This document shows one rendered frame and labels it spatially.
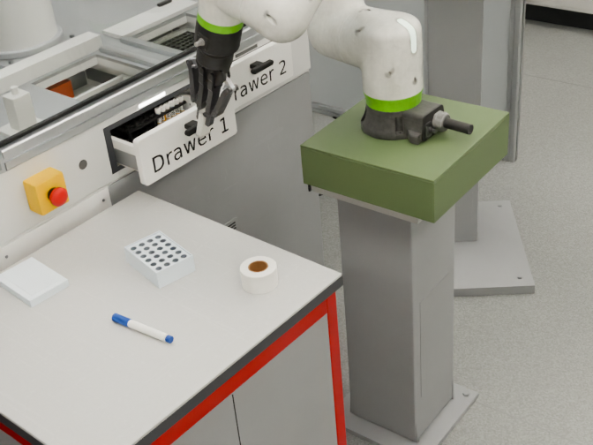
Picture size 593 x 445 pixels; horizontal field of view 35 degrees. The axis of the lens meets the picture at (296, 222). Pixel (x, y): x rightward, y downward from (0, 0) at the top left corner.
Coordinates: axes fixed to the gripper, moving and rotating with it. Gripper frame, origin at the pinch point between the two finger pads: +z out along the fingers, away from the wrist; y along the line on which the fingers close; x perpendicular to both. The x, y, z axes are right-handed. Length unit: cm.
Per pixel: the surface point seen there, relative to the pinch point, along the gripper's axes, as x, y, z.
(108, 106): -12.3, -16.7, 0.8
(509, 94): 163, 8, 65
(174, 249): -25.0, 17.4, 8.2
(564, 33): 287, -18, 105
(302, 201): 47, 2, 53
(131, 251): -30.9, 11.4, 9.6
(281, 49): 42.0, -13.0, 6.6
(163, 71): 4.4, -17.2, -0.5
